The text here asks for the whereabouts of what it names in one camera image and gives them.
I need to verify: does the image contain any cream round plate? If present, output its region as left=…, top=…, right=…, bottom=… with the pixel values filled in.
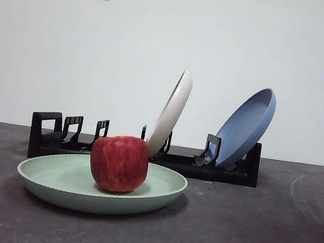
left=144, top=65, right=195, bottom=163

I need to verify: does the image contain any blue round plate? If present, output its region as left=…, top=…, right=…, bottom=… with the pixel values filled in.
left=205, top=80, right=279, bottom=175

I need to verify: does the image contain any red apple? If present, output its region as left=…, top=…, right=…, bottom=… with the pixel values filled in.
left=85, top=130, right=152, bottom=198

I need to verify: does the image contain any black plate rack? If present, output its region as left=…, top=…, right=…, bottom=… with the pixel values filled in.
left=26, top=108, right=264, bottom=189

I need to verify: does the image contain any green round plate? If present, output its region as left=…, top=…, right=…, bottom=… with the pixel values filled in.
left=12, top=144, right=191, bottom=226

